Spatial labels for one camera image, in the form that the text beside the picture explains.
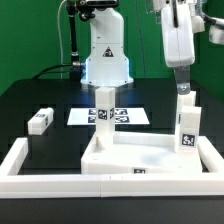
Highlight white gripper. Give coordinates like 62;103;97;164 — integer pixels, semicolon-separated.
160;0;224;95

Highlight white desk top tray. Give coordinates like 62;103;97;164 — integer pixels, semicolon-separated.
81;131;202;174

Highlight tag marker plate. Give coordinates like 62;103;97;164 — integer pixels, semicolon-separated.
67;108;149;126

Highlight white U-shaped fence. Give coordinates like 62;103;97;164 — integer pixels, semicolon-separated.
0;137;224;198

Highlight black cables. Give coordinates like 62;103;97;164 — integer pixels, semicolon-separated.
31;63;75;80

